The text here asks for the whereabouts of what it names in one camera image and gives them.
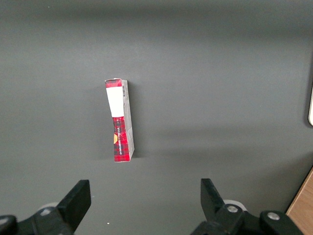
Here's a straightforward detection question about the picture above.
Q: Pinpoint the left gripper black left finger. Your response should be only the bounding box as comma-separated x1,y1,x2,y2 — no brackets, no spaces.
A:
18,180,91,235

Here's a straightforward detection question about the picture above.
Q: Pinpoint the wooden drawer cabinet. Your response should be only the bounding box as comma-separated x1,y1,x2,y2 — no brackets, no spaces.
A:
285,167,313,235

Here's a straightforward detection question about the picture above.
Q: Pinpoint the red plaid cardboard box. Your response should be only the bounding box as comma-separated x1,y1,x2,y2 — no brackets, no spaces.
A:
105,78,135,163

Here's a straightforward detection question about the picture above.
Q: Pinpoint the beige plastic tray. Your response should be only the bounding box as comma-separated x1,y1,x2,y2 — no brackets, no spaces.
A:
307,85,313,127

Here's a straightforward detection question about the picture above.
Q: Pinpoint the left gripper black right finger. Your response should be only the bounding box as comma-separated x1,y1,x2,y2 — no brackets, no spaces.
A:
190,178,260,235

